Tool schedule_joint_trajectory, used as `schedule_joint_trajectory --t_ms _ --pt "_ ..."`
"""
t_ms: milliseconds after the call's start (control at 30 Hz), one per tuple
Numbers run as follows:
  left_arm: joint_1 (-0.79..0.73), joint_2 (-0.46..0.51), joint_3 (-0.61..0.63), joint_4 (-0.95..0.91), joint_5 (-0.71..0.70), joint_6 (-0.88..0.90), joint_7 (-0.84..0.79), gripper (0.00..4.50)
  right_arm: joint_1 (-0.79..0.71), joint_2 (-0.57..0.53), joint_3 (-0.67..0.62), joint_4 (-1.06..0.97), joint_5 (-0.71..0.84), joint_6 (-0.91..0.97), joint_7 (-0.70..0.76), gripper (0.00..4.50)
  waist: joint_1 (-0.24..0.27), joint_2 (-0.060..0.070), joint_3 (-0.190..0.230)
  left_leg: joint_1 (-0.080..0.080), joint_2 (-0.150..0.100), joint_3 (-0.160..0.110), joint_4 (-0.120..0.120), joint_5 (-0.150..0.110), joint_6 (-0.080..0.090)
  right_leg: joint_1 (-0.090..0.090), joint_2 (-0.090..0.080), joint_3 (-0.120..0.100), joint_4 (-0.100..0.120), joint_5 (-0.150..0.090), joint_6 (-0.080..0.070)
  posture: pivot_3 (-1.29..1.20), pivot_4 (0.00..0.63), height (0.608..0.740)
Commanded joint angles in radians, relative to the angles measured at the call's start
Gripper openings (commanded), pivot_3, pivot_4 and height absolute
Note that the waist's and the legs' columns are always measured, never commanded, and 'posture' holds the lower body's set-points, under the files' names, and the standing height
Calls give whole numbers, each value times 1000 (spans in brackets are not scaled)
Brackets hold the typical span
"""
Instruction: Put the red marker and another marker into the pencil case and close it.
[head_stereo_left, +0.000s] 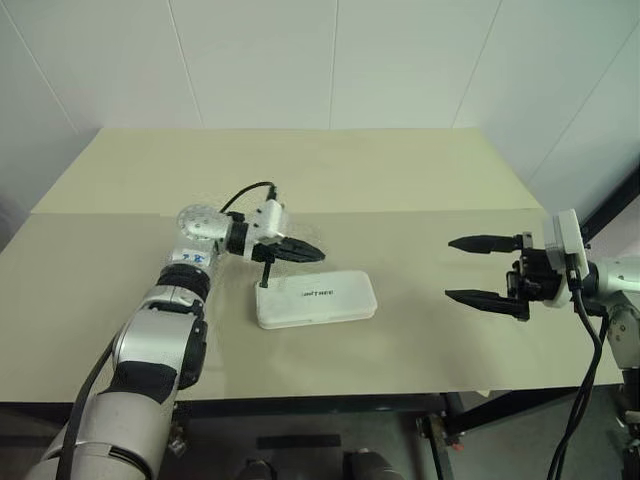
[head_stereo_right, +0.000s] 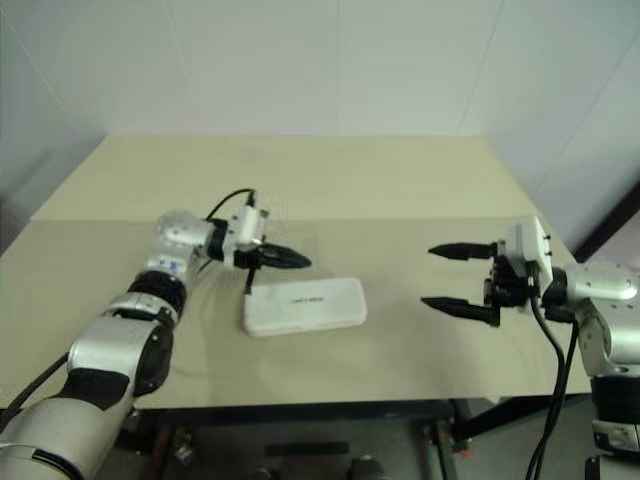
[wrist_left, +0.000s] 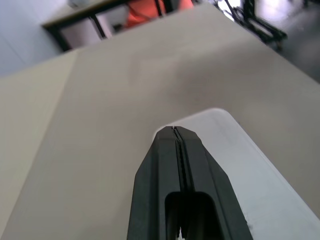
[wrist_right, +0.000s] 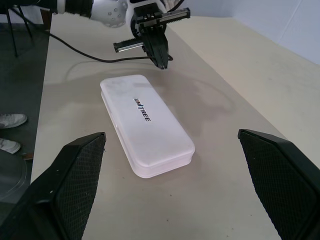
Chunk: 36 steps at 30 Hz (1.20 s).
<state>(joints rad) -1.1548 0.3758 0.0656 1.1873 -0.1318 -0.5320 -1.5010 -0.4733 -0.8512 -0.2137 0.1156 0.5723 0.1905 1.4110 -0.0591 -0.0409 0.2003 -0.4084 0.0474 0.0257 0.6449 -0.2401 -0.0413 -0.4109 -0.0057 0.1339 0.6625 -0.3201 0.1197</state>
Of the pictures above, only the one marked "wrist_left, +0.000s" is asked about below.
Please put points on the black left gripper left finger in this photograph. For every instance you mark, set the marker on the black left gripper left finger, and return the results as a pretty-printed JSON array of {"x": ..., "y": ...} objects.
[{"x": 152, "y": 190}]

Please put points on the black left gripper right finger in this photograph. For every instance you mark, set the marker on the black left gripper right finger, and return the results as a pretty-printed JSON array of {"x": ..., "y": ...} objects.
[{"x": 212, "y": 195}]

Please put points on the white plastic pencil case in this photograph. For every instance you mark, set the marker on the white plastic pencil case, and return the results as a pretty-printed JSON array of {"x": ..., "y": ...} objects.
[{"x": 262, "y": 175}]

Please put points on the orange object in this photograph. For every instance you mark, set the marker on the orange object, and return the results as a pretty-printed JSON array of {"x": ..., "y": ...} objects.
[{"x": 147, "y": 12}]

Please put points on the black metal stand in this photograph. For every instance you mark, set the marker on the black metal stand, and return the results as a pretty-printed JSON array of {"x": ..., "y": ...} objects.
[{"x": 257, "y": 22}]

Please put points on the black framed side table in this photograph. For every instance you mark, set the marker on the black framed side table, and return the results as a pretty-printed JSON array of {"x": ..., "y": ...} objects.
[{"x": 75, "y": 27}]

